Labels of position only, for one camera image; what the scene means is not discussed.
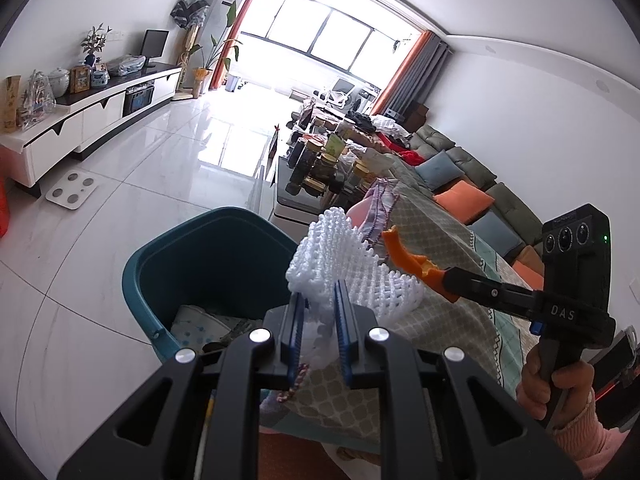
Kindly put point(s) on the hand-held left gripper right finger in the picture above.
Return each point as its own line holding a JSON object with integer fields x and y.
{"x": 342, "y": 330}

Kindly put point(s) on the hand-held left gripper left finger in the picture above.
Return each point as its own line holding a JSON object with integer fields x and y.
{"x": 297, "y": 330}

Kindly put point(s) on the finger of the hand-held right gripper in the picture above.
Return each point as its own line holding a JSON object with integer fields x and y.
{"x": 480, "y": 290}

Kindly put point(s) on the white foam net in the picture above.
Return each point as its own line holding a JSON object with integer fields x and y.
{"x": 340, "y": 255}

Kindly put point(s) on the orange peel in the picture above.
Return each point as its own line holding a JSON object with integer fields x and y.
{"x": 400, "y": 255}

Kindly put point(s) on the teal trash bin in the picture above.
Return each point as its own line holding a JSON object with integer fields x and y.
{"x": 200, "y": 260}

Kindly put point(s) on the person's right forearm pink sleeve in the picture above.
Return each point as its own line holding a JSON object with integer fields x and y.
{"x": 595, "y": 440}

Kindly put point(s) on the person's right hand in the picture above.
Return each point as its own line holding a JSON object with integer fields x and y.
{"x": 530, "y": 385}

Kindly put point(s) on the orange cushion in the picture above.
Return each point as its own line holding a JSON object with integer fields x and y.
{"x": 530, "y": 270}
{"x": 465, "y": 202}

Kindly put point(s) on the blue-grey cushion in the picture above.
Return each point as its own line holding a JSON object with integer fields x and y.
{"x": 500, "y": 232}
{"x": 440, "y": 170}

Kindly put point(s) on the patterned tablecloth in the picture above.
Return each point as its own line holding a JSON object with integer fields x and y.
{"x": 440, "y": 220}

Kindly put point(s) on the green sofa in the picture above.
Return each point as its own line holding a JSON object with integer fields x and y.
{"x": 475, "y": 170}

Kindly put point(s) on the cluttered coffee table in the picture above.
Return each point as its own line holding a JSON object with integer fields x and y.
{"x": 320, "y": 180}

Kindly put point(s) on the red cloth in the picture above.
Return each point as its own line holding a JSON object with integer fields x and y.
{"x": 400, "y": 150}

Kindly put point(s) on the brown paper bag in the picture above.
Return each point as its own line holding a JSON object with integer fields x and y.
{"x": 376, "y": 166}

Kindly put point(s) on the brown wooden cabinet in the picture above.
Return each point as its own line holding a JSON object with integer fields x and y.
{"x": 416, "y": 117}

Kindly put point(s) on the green cup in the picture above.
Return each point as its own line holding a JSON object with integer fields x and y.
{"x": 335, "y": 146}

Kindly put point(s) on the white clothes pile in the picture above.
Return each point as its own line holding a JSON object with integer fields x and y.
{"x": 390, "y": 126}

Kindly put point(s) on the black bag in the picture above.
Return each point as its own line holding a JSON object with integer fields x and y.
{"x": 357, "y": 119}

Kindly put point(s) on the orange grey curtain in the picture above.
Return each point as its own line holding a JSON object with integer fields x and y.
{"x": 240, "y": 25}
{"x": 415, "y": 75}

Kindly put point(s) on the white office chair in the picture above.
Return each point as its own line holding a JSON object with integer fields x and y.
{"x": 337, "y": 91}

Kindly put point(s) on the small white waste bin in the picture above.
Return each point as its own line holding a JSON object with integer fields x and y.
{"x": 231, "y": 83}

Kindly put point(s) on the white body scale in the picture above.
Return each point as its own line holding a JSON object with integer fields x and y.
{"x": 72, "y": 190}

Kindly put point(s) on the tall leafy potted plant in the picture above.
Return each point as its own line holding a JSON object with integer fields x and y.
{"x": 215, "y": 55}

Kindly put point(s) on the large window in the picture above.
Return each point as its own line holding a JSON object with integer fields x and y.
{"x": 330, "y": 35}

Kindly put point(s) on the white black TV cabinet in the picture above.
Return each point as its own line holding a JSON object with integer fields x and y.
{"x": 75, "y": 125}

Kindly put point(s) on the clear plastic bag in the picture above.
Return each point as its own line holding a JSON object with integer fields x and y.
{"x": 125, "y": 65}

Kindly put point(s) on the black monitor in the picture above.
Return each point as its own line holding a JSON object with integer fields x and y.
{"x": 155, "y": 45}

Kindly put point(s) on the red plastic object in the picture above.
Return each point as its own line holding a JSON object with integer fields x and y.
{"x": 4, "y": 205}

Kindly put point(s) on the white standing air conditioner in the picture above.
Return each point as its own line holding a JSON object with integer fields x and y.
{"x": 220, "y": 20}

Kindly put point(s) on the blue white ceramic jar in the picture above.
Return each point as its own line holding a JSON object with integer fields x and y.
{"x": 99, "y": 79}

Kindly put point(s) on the cloth-covered standing fan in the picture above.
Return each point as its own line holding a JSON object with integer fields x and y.
{"x": 190, "y": 10}

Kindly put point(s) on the wrapped ship model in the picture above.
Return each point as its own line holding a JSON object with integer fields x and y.
{"x": 36, "y": 100}

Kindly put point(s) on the vase with flowers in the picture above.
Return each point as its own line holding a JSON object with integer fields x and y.
{"x": 94, "y": 45}

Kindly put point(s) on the tall yellow box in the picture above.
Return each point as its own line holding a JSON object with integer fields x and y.
{"x": 11, "y": 105}

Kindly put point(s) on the picture frame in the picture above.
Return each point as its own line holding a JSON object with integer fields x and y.
{"x": 80, "y": 78}

